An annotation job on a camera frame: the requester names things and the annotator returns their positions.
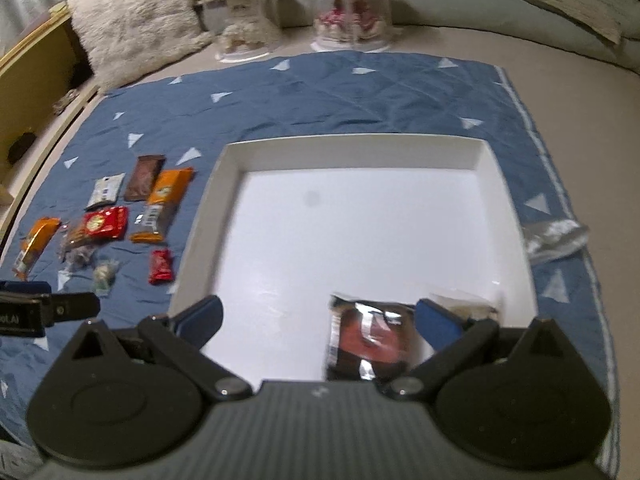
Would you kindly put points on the clear pale snack packet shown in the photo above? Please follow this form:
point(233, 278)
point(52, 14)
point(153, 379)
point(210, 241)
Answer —
point(472, 305)

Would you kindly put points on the fluffy cream pillow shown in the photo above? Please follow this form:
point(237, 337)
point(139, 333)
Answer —
point(132, 25)

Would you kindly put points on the grey blanket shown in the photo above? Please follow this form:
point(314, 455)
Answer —
point(500, 10)

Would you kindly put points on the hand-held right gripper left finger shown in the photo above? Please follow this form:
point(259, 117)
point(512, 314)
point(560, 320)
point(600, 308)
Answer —
point(199, 319)

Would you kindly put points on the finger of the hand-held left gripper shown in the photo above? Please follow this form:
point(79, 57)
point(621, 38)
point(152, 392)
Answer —
point(75, 305)

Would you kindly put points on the clear case with cream figure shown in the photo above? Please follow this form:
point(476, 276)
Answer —
point(242, 15)

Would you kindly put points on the yellow wooden shelf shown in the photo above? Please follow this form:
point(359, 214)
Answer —
point(30, 95)

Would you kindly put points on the white cardboard box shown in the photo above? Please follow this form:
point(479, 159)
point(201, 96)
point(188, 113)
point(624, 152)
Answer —
point(350, 230)

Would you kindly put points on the white grey snack packet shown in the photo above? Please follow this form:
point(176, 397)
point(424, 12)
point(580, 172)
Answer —
point(106, 191)

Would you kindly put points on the red cracker packet round label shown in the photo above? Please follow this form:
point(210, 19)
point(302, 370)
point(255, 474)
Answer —
point(102, 224)

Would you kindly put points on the crumpled silver wrapper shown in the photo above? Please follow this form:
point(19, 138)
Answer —
point(552, 241)

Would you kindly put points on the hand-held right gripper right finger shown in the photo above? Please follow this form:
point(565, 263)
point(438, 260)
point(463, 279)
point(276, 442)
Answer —
point(436, 327)

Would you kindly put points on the clear nut snack packet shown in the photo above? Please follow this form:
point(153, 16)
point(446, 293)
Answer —
point(76, 251)

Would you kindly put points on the blue quilted mat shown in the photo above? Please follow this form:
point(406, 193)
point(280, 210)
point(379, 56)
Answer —
point(325, 95)

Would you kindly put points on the brown snack packet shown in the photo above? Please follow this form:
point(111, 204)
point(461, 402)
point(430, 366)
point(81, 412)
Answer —
point(144, 177)

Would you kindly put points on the dark blue snack packet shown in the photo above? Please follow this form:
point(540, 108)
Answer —
point(372, 337)

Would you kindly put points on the small red candy packet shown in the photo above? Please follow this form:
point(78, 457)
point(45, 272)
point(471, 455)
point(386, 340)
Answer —
point(161, 266)

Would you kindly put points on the long orange cracker packet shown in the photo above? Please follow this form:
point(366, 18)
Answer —
point(35, 247)
point(162, 205)

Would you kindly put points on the small pale green candy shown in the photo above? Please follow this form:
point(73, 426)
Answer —
point(104, 276)

